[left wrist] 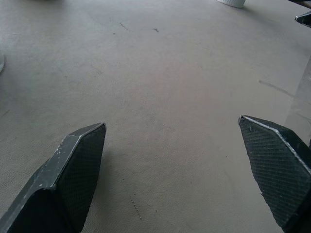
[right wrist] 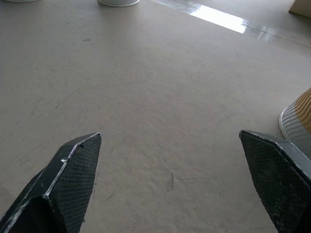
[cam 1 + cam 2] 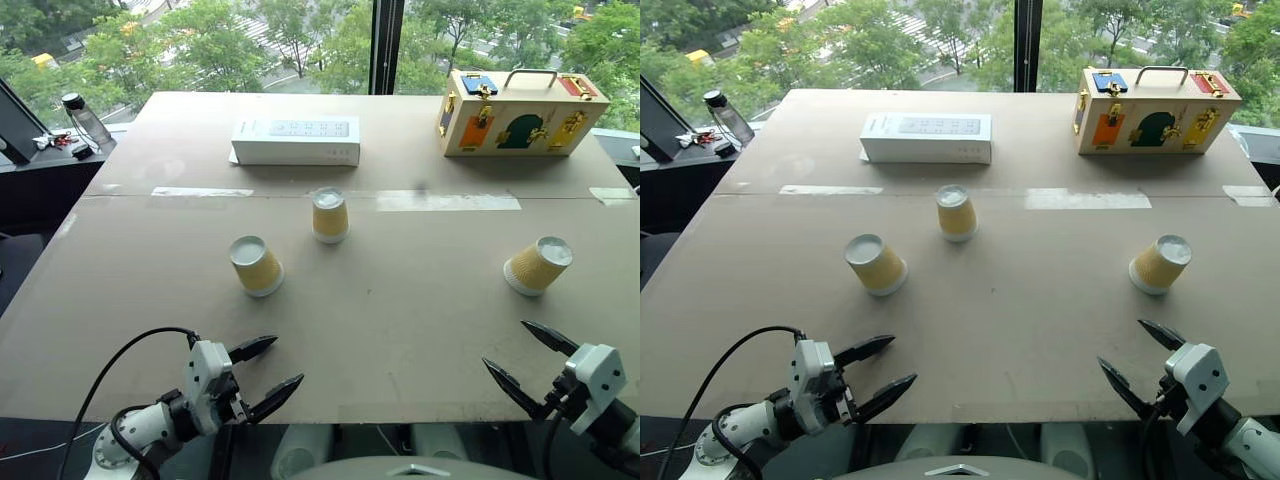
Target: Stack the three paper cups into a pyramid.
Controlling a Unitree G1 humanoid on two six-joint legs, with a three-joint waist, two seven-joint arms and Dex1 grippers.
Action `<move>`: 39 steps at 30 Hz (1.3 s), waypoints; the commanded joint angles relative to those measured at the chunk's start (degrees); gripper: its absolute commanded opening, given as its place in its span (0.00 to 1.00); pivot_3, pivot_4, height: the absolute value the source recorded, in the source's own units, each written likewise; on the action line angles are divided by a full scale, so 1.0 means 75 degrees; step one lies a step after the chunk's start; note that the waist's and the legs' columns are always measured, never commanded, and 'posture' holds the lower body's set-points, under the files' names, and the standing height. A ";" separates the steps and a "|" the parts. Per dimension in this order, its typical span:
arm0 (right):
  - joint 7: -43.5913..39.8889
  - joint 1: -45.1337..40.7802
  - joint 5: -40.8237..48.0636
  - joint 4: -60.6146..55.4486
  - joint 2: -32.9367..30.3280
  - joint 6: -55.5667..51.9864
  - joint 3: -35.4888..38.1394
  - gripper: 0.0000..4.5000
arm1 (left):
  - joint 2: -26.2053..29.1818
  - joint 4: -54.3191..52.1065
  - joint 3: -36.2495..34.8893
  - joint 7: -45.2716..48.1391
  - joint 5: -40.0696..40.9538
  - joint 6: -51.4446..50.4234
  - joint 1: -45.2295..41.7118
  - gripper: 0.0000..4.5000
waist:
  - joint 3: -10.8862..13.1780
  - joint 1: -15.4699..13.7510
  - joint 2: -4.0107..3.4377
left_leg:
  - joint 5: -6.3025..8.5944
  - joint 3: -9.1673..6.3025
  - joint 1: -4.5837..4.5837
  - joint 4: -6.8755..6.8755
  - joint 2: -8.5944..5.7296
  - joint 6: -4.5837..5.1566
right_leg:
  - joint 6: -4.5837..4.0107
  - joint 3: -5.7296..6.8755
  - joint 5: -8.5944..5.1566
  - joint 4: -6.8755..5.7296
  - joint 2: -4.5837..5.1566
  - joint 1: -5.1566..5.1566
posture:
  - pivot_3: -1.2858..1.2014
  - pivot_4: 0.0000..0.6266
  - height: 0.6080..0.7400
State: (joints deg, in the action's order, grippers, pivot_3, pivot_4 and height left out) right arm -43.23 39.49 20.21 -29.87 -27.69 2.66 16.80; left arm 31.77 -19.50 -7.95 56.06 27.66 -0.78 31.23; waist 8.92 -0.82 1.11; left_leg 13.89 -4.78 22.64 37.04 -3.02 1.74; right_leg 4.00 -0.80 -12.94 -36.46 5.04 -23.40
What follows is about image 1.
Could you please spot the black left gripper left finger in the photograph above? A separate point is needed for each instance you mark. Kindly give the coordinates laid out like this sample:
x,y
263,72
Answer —
x,y
60,184

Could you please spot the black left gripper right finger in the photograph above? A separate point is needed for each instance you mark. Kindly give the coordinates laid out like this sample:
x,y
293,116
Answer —
x,y
274,165

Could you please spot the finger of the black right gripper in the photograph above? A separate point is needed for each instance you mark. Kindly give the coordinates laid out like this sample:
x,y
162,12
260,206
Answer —
x,y
304,19

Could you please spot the white container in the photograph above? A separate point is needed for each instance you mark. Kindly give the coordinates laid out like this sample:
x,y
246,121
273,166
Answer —
x,y
231,3

